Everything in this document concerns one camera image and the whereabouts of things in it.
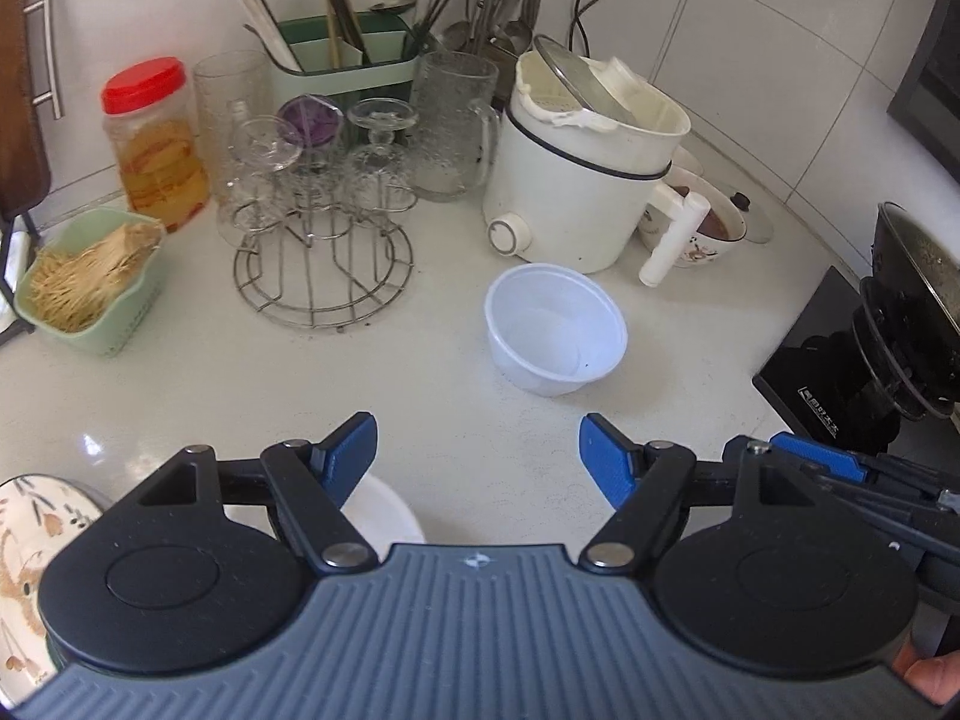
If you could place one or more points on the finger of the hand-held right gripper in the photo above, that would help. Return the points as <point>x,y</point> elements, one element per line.
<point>825,457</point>

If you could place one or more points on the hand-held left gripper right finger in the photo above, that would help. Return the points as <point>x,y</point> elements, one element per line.
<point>607,465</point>

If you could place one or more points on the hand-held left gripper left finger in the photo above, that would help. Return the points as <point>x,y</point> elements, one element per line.
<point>349,457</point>

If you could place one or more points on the white plastic bowl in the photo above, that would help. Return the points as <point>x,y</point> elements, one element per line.
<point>382,517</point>

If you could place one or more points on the translucent plastic bowl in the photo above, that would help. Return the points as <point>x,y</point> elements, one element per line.
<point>555,330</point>

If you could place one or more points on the deer print ceramic plate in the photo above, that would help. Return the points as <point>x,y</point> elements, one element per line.
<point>34,540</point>

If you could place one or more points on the person's right hand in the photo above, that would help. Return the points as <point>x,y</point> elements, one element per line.
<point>937,682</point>

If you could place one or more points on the black induction cooker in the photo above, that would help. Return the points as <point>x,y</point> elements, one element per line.
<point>817,360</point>

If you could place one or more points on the black cooking pot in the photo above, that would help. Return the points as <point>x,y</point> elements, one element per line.
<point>915,315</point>

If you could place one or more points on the small floral ceramic pot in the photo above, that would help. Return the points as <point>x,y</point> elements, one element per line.
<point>712,229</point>

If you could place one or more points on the green plastic basket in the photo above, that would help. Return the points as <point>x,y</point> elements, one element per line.
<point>112,322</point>

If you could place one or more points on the white electric cooking pot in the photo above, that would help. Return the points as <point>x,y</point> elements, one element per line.
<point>562,195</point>

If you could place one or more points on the clear stemmed glass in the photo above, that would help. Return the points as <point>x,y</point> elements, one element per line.
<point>381,157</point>
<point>259,157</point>

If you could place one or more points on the bundle of toothpicks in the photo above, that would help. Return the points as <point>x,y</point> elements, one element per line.
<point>82,277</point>

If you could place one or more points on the purple base stemmed glass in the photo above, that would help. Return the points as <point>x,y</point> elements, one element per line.
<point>311,124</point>

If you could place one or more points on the textured glass mug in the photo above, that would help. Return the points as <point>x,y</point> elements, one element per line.
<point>450,127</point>

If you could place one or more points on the red lid plastic jar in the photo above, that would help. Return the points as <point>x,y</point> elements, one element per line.
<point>154,157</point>

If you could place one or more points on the green utensil holder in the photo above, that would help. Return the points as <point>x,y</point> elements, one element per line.
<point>352,86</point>

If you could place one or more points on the tall textured glass cup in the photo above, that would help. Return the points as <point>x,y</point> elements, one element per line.
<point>221,97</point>

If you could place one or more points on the black range hood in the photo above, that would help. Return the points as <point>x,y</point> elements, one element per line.
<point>934,67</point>

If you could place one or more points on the bundle of white chopsticks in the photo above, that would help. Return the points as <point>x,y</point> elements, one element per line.
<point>266,22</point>

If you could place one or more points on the bundle of brown chopsticks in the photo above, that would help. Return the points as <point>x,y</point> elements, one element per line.
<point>341,7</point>

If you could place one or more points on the brown wooden cutting board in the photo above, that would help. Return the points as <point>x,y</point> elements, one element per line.
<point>19,90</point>

